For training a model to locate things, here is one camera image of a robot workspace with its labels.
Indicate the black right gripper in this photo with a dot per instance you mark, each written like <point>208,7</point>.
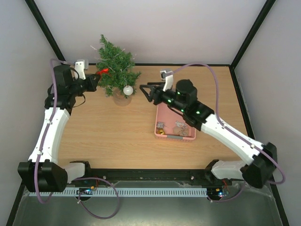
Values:
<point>154,94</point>

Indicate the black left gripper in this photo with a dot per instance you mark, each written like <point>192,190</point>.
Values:
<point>92,83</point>

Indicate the red bow ornament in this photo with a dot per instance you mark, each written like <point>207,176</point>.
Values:
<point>103,71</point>

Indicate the white ball ornament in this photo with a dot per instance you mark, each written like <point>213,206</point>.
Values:
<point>128,90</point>

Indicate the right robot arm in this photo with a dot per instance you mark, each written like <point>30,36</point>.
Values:
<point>258,161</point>

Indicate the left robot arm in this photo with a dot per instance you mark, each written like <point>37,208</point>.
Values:
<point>41,172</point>

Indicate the small green christmas tree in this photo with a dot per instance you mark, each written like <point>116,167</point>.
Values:
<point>116,68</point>

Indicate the round wooden tree base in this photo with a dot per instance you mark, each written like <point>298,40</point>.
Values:
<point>121,100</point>

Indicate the silver glitter gift ornament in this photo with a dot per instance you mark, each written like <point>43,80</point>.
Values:
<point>160,125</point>

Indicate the pink perforated plastic basket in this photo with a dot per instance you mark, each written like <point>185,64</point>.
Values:
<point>170,125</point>

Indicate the silver star ornament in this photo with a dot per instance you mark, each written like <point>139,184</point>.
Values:
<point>179,124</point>

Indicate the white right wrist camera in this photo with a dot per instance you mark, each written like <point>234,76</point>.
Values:
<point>167,75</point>

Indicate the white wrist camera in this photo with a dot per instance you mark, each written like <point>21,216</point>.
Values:
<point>167,75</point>
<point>80,66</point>

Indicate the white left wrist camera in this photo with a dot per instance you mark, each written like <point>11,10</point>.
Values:
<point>80,66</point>

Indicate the black aluminium mounting rail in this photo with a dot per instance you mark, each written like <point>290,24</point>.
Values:
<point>195,177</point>

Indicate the light blue cable duct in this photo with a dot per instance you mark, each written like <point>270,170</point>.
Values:
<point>133,192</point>

